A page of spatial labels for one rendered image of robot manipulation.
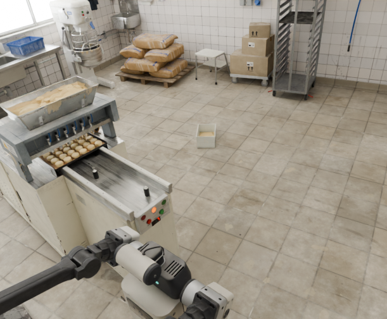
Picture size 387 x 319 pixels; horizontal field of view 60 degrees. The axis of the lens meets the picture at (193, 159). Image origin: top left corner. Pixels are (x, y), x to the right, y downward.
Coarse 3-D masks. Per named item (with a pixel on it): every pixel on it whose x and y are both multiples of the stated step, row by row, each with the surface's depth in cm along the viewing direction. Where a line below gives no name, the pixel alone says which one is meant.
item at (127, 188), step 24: (96, 168) 225; (120, 168) 223; (72, 192) 226; (120, 192) 202; (144, 192) 195; (96, 216) 214; (120, 216) 185; (168, 216) 210; (96, 240) 241; (144, 240) 200; (168, 240) 219
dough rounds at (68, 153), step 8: (80, 136) 250; (88, 136) 246; (64, 144) 238; (72, 144) 238; (80, 144) 239; (88, 144) 236; (96, 144) 236; (48, 152) 235; (56, 152) 231; (64, 152) 233; (72, 152) 229; (80, 152) 229; (48, 160) 225; (56, 160) 222; (64, 160) 222; (56, 168) 218
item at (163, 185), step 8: (96, 152) 242; (104, 152) 232; (112, 152) 229; (112, 160) 230; (120, 160) 220; (128, 160) 219; (128, 168) 219; (136, 168) 211; (144, 176) 208; (152, 176) 203; (160, 184) 199; (168, 184) 195; (168, 192) 197
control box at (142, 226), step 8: (160, 200) 193; (144, 208) 189; (152, 208) 190; (160, 208) 196; (168, 208) 202; (136, 216) 184; (152, 216) 192; (160, 216) 198; (136, 224) 187; (144, 224) 190; (152, 224) 194
